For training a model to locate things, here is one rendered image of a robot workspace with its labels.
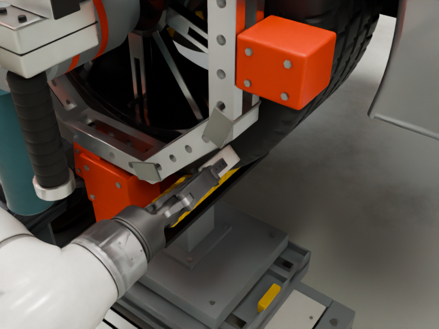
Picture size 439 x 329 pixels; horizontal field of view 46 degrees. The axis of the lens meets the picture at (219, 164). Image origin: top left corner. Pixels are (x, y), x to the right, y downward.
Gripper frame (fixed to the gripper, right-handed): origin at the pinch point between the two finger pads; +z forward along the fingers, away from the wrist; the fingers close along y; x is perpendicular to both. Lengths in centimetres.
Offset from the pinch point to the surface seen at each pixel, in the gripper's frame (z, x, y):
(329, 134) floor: 104, -28, -63
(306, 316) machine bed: 22, -46, -33
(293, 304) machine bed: 23, -44, -36
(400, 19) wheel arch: 9.3, 3.8, 31.3
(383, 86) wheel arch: 9.3, -2.4, 24.8
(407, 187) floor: 92, -53, -38
